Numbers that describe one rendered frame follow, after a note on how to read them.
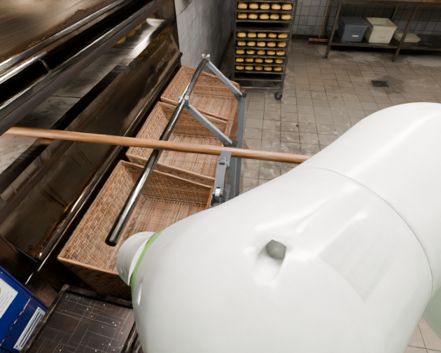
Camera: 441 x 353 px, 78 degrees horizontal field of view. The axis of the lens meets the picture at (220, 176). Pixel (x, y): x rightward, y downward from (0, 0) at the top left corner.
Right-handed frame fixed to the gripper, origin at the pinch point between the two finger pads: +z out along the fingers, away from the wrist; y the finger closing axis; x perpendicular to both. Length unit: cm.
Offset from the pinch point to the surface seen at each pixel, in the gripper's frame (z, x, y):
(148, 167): -0.8, -24.0, 0.7
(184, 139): 92, -42, 58
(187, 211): 30, -24, 59
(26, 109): -10, -46, -23
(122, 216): -19.8, -24.3, 0.8
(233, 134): 103, -8, 59
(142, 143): 7.2, -28.4, -2.1
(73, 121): 20, -60, 0
